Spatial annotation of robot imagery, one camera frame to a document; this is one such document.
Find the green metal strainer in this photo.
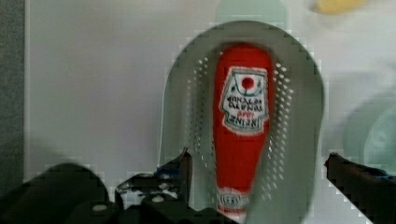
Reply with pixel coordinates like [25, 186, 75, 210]
[160, 21, 324, 224]

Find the black cylinder container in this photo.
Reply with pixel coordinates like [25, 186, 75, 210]
[1, 163, 109, 224]

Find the plush peeled banana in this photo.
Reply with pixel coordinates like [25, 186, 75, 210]
[314, 0, 368, 15]

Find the green metal cup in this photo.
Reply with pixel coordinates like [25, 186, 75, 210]
[343, 97, 396, 175]

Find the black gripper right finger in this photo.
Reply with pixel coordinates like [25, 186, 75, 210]
[324, 153, 396, 224]

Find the red plush ketchup bottle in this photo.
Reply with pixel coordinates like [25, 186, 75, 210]
[212, 44, 274, 224]

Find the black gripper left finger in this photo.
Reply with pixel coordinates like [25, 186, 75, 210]
[115, 147, 200, 224]

